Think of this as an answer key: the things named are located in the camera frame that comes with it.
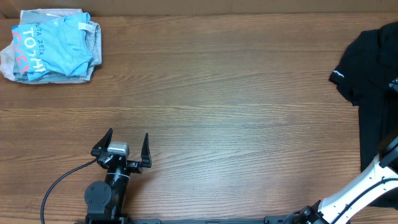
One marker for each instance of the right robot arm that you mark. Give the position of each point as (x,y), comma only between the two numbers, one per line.
(378,177)

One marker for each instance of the white pink folded shirt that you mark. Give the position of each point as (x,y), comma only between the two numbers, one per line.
(8,60)

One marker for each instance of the light blue printed t-shirt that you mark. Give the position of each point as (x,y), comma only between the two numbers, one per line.
(54,46)

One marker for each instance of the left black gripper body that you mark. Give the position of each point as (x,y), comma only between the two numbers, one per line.
(117,160)

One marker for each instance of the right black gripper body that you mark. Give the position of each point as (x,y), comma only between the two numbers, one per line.
(395,86)

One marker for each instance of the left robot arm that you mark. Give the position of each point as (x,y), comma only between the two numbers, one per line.
(105,199)

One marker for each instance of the black shirt pile at right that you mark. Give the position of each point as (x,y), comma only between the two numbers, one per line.
(364,72)

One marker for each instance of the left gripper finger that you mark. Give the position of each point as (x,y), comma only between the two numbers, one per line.
(102,145)
(146,160)

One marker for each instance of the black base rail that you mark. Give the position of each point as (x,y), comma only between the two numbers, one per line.
(265,220)

